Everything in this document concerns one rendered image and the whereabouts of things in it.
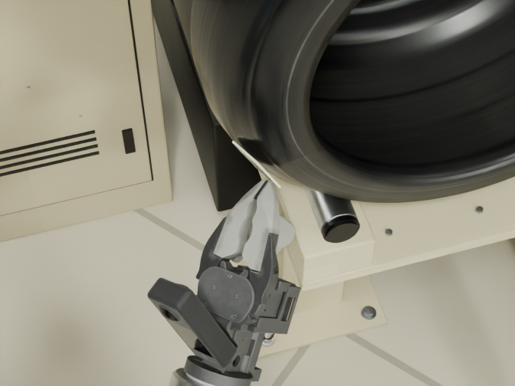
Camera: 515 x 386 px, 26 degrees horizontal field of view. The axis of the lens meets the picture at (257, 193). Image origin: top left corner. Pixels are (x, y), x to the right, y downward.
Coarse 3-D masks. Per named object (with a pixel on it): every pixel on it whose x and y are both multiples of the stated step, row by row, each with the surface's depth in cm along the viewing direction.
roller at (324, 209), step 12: (312, 192) 128; (312, 204) 128; (324, 204) 126; (336, 204) 126; (348, 204) 126; (324, 216) 126; (336, 216) 125; (348, 216) 125; (324, 228) 126; (336, 228) 125; (348, 228) 126; (336, 240) 127
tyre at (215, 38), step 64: (192, 0) 103; (256, 0) 95; (320, 0) 93; (384, 0) 137; (448, 0) 139; (512, 0) 138; (256, 64) 99; (320, 64) 137; (384, 64) 139; (448, 64) 139; (512, 64) 135; (256, 128) 106; (320, 128) 130; (384, 128) 133; (448, 128) 134; (512, 128) 132; (384, 192) 120; (448, 192) 125
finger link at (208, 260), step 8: (216, 232) 115; (208, 240) 116; (216, 240) 115; (208, 248) 115; (208, 256) 115; (216, 256) 115; (200, 264) 116; (208, 264) 115; (216, 264) 115; (200, 272) 116
